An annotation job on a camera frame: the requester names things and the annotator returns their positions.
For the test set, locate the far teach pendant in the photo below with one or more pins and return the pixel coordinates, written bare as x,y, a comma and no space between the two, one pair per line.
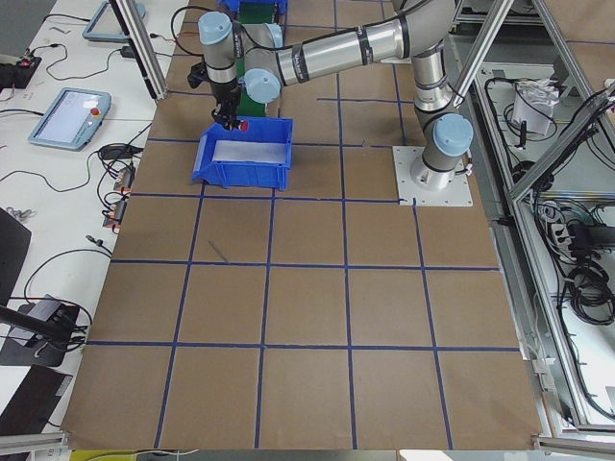
104,26

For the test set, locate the blue plastic bin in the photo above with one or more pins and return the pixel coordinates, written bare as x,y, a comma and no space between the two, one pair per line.
256,174
232,5

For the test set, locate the near blue plastic bin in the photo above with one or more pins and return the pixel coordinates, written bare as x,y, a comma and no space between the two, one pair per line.
256,174

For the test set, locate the white foam pad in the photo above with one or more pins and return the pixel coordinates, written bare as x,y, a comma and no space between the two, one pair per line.
243,151

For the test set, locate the black power adapter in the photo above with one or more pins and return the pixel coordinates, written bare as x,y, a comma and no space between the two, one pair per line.
127,52

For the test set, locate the green conveyor belt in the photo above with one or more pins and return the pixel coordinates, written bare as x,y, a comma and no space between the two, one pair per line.
258,37

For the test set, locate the black monitor stand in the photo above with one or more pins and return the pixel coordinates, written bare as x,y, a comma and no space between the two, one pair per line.
39,334

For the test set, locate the red push button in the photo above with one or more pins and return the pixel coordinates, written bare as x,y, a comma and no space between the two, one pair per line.
242,125

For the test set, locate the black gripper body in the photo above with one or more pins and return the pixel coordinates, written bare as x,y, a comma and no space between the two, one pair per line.
226,93

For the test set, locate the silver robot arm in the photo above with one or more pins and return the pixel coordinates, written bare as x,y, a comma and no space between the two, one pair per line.
415,33

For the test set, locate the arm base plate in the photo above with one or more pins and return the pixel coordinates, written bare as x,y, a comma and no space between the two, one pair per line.
417,185

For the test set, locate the far blue plastic bin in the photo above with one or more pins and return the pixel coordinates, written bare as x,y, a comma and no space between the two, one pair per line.
232,5

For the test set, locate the teach pendant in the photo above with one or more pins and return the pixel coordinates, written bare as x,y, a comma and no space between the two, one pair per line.
72,119
104,26

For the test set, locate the near teach pendant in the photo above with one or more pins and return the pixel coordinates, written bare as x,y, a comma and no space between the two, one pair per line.
72,119

